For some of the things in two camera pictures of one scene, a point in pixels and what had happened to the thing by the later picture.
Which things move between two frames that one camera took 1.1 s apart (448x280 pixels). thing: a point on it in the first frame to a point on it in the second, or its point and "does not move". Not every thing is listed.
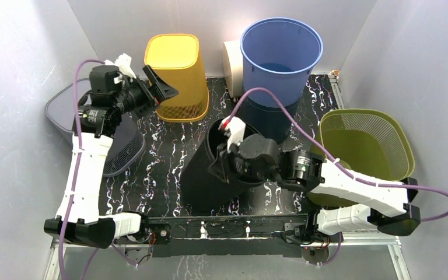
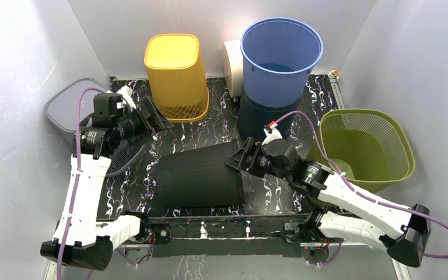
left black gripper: x=158 y=92 to x=155 y=122
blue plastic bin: x=277 y=53 does not move
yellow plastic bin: x=175 y=60 does not move
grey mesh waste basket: x=128 y=143 does not move
